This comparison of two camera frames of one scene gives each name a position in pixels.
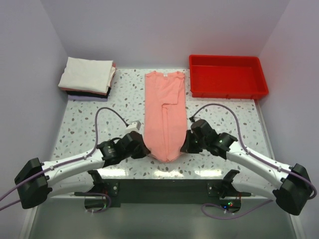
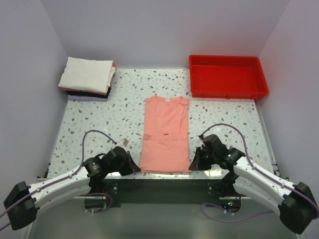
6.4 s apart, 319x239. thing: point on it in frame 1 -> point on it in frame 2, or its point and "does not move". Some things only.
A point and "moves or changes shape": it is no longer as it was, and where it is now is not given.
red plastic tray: [227, 76] does not move
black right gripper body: [193, 145] -> [204, 159]
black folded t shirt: [89, 94] does not move
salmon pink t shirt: [165, 114] moves or changes shape
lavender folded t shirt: [81, 98] does not move
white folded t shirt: [91, 75] does not move
